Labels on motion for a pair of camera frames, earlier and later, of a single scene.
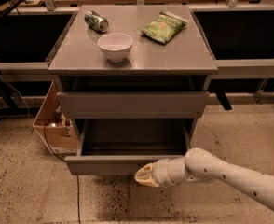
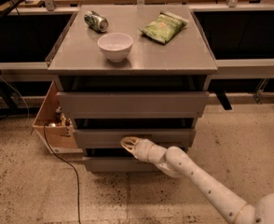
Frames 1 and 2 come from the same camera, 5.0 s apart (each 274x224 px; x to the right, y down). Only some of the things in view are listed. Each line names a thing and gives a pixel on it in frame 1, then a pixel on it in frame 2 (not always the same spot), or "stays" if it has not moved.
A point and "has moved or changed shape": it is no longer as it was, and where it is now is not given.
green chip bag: x=164 y=27 stays
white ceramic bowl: x=116 y=46 stays
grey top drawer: x=133 y=105 stays
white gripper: x=160 y=173 to x=142 y=150
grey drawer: x=124 y=146 has moved or changed shape
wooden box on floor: x=61 y=132 stays
